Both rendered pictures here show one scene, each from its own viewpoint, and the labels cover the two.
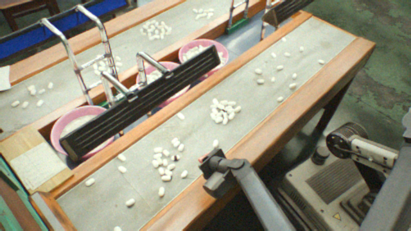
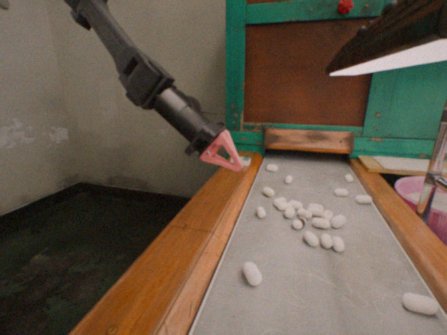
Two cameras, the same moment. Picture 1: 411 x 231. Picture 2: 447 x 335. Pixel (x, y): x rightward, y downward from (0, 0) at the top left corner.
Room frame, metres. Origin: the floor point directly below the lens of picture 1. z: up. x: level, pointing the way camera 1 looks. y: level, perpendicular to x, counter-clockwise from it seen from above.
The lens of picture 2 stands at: (0.97, -0.23, 1.01)
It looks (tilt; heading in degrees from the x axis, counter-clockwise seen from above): 18 degrees down; 153
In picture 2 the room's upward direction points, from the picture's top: straight up
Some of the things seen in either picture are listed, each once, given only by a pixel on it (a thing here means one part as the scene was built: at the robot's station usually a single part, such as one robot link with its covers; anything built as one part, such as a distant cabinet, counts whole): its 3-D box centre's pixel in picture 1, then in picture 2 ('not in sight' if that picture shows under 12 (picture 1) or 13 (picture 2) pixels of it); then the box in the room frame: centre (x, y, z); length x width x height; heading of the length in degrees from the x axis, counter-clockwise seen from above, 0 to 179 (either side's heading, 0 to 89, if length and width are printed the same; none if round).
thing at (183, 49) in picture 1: (203, 61); not in sight; (1.28, 0.02, 0.72); 0.27 x 0.27 x 0.10
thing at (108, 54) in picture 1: (86, 64); not in sight; (1.02, 0.53, 0.90); 0.20 x 0.19 x 0.45; 137
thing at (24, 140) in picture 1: (34, 160); (420, 167); (0.59, 0.65, 0.77); 0.33 x 0.15 x 0.01; 47
